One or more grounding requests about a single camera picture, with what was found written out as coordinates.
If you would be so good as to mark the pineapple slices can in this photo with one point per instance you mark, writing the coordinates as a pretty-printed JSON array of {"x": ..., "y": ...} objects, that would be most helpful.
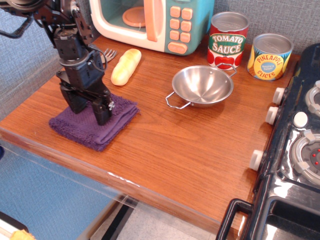
[{"x": 269, "y": 56}]

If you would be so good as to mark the black toy stove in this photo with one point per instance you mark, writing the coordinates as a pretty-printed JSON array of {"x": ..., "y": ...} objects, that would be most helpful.
[{"x": 286, "y": 194}]

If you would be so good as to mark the purple cloth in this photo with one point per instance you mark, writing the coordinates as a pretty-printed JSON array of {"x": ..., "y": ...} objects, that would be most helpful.
[{"x": 84, "y": 129}]

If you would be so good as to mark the yellow toy bread roll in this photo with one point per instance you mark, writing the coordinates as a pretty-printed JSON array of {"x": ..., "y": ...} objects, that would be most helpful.
[{"x": 125, "y": 67}]

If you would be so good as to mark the small steel bowl with handles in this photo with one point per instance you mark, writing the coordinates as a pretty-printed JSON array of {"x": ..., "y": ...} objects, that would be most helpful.
[{"x": 202, "y": 86}]

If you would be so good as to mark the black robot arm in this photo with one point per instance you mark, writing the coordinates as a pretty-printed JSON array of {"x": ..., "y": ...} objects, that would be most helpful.
[{"x": 62, "y": 21}]

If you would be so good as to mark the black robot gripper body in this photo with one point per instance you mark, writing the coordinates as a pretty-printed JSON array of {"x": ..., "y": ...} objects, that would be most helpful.
[{"x": 84, "y": 77}]

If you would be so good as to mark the blue handled toy fork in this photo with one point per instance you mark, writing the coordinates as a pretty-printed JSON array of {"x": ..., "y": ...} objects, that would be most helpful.
[{"x": 108, "y": 55}]

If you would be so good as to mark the tomato sauce can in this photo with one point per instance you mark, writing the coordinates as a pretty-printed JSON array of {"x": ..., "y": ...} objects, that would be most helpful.
[{"x": 227, "y": 38}]

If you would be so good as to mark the teal toy microwave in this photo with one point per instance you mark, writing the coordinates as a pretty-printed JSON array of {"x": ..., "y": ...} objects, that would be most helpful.
[{"x": 169, "y": 26}]

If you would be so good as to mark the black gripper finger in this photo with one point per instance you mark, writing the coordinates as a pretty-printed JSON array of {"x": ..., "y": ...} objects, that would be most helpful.
[
  {"x": 75, "y": 102},
  {"x": 101, "y": 111}
]

